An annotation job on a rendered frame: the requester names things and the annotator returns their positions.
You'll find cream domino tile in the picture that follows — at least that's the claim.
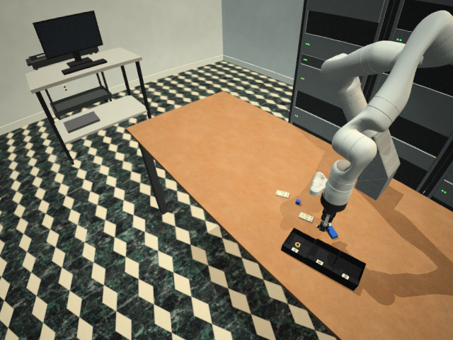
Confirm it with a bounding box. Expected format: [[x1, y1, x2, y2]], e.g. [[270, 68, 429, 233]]
[[299, 212, 314, 222], [276, 190, 289, 198]]

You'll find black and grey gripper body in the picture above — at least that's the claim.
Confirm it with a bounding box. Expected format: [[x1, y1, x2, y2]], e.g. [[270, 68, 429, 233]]
[[321, 193, 348, 220]]

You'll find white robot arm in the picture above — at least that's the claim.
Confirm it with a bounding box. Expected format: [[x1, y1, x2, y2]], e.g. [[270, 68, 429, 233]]
[[309, 11, 453, 205]]

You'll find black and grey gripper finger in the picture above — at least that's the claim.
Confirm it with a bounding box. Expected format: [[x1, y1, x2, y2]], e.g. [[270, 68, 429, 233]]
[[319, 208, 336, 232]]

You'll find black rack of three bins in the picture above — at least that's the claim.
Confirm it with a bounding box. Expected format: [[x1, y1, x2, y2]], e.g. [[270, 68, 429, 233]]
[[281, 228, 366, 291]]

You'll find blue and white eraser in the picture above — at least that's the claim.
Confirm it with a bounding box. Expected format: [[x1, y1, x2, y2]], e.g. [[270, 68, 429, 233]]
[[328, 224, 338, 239]]

